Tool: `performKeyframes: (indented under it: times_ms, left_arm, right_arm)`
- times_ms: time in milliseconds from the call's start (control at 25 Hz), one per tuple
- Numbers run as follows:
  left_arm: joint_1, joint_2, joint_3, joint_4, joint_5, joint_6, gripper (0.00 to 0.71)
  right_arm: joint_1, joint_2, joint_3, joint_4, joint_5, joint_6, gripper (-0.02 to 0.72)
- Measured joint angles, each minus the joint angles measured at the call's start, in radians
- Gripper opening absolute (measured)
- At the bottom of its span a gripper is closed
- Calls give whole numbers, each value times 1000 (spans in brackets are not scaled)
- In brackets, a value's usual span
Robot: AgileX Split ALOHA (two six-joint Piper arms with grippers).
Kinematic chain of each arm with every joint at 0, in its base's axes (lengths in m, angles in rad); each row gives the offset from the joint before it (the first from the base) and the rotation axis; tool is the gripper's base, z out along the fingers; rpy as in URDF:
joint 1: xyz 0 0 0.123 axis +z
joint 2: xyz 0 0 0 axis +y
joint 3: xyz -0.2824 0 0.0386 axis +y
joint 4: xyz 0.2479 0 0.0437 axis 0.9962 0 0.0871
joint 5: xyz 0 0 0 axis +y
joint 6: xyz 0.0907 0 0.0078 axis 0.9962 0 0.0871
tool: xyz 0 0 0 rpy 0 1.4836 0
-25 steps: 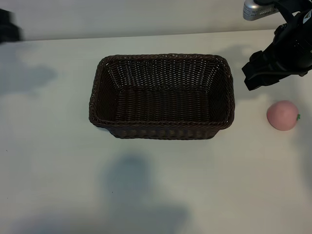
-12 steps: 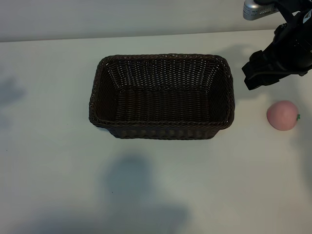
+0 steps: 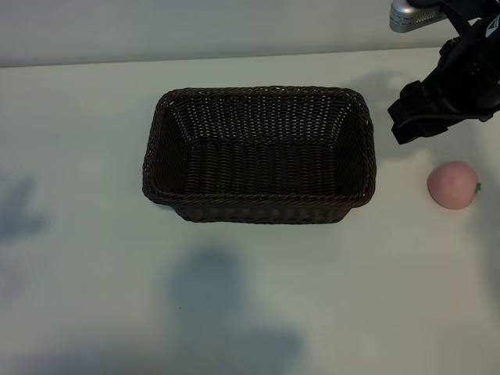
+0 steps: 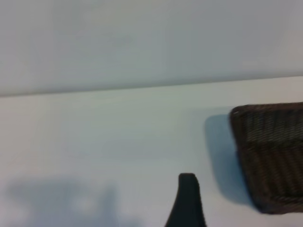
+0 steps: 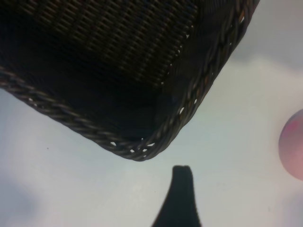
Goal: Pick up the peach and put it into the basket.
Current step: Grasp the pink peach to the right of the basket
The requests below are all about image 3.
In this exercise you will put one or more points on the pink peach with green leaf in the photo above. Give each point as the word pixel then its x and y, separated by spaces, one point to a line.
pixel 451 185

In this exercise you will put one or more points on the dark brown wicker basket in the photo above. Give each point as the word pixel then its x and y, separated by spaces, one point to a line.
pixel 258 164

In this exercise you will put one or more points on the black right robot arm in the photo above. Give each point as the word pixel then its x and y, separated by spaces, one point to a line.
pixel 490 15

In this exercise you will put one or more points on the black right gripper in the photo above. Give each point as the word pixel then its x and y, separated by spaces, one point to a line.
pixel 468 78

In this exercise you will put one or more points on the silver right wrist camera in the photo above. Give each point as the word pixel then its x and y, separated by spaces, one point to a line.
pixel 408 15

